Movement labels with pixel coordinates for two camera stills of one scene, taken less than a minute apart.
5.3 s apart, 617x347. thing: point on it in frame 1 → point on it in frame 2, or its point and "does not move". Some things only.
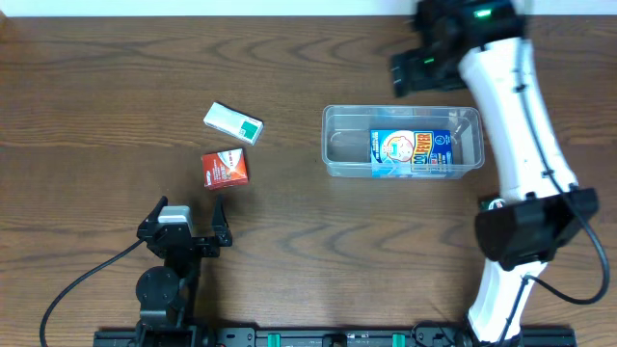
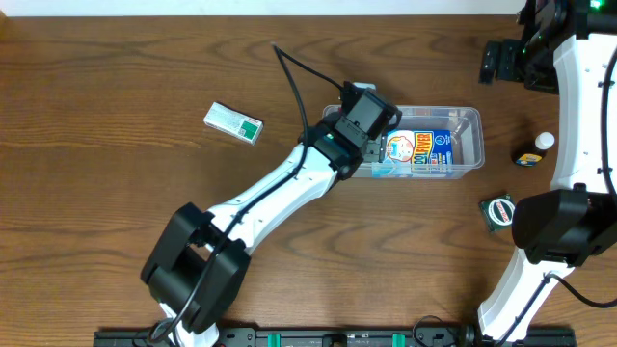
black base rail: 322,337 does not move
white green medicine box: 234,121 does not move
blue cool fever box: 411,153 does not move
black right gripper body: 398,73 → 489,62
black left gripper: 201,243 → 372,148
